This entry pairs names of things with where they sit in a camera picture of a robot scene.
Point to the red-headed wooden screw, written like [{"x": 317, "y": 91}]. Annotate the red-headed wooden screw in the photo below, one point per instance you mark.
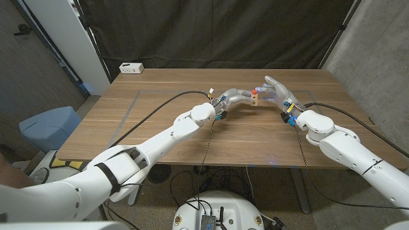
[{"x": 254, "y": 92}]

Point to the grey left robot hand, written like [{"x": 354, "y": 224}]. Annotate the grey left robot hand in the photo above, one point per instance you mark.
[{"x": 233, "y": 96}]

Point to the person's bare leg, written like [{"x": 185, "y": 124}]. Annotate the person's bare leg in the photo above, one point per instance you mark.
[{"x": 11, "y": 175}]

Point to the grey electronics box on torso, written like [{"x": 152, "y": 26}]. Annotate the grey electronics box on torso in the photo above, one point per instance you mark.
[{"x": 207, "y": 222}]

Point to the white cabinet panel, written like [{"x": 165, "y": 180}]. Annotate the white cabinet panel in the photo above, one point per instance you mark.
[{"x": 70, "y": 41}]

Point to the grey sneaker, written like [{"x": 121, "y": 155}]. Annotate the grey sneaker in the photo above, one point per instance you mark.
[{"x": 40, "y": 175}]

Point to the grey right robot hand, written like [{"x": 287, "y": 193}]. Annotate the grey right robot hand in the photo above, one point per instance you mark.
[{"x": 284, "y": 93}]

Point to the black antenna on torso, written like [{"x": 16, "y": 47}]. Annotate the black antenna on torso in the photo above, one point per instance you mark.
[{"x": 221, "y": 215}]

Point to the grey table leg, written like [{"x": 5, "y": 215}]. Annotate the grey table leg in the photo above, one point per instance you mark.
[{"x": 298, "y": 191}]

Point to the white power strip box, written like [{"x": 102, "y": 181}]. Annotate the white power strip box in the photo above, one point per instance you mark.
[{"x": 131, "y": 67}]

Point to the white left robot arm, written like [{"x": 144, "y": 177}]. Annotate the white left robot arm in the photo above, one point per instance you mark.
[{"x": 128, "y": 166}]

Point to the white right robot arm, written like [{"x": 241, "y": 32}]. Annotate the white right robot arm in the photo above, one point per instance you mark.
[{"x": 358, "y": 153}]

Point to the blue-grey padded stool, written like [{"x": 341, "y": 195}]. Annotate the blue-grey padded stool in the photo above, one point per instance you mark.
[{"x": 48, "y": 127}]

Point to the dark door frame rail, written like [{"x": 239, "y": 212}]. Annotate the dark door frame rail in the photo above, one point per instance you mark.
[{"x": 64, "y": 64}]

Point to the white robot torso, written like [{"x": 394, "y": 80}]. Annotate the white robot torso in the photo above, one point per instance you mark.
[{"x": 230, "y": 204}]

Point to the small wooden block with holes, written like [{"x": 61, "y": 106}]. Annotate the small wooden block with holes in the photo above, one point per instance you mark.
[{"x": 254, "y": 100}]

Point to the black backdrop curtain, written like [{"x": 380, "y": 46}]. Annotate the black backdrop curtain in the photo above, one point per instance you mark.
[{"x": 207, "y": 32}]

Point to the white table leg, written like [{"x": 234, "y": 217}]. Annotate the white table leg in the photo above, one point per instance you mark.
[{"x": 134, "y": 196}]

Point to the black backdrop stand pole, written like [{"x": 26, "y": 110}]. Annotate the black backdrop stand pole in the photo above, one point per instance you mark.
[
  {"x": 338, "y": 32},
  {"x": 92, "y": 41}
]

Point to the black connector beside torso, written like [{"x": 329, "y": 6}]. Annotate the black connector beside torso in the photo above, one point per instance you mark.
[{"x": 278, "y": 224}]

